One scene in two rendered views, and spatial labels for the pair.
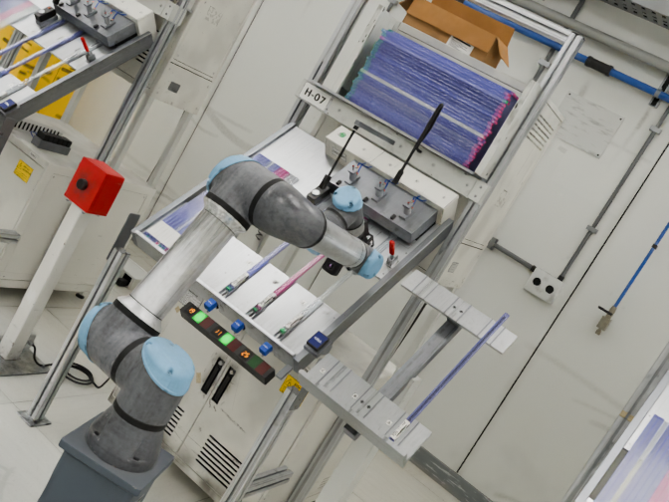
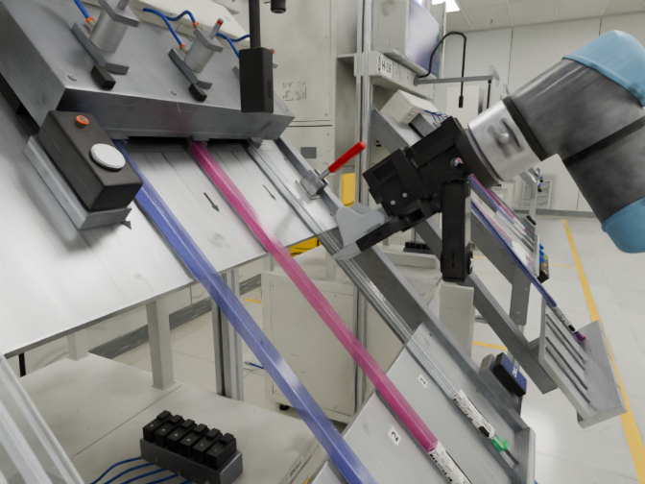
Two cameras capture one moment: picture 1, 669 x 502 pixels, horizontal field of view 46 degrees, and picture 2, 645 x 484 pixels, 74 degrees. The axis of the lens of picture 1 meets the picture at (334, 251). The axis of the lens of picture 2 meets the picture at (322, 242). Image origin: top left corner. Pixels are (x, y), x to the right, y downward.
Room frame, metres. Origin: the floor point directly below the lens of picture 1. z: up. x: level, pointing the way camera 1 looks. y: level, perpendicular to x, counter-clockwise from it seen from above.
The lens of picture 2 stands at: (2.30, 0.46, 1.10)
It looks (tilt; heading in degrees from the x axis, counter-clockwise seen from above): 12 degrees down; 271
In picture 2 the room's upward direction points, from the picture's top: straight up
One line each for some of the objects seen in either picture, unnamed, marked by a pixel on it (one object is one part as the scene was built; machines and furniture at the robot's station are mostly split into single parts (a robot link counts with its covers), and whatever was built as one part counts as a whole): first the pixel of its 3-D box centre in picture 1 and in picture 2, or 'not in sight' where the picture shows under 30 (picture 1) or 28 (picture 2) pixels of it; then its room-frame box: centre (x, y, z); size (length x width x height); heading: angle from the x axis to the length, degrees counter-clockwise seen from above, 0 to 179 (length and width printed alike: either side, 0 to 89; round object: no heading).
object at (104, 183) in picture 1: (54, 263); not in sight; (2.64, 0.83, 0.39); 0.24 x 0.24 x 0.78; 65
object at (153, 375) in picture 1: (156, 377); not in sight; (1.48, 0.18, 0.72); 0.13 x 0.12 x 0.14; 63
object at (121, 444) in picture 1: (131, 427); not in sight; (1.48, 0.17, 0.60); 0.15 x 0.15 x 0.10
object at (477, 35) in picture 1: (476, 35); not in sight; (2.94, -0.05, 1.82); 0.68 x 0.30 x 0.20; 65
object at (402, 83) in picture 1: (430, 99); not in sight; (2.62, -0.02, 1.52); 0.51 x 0.13 x 0.27; 65
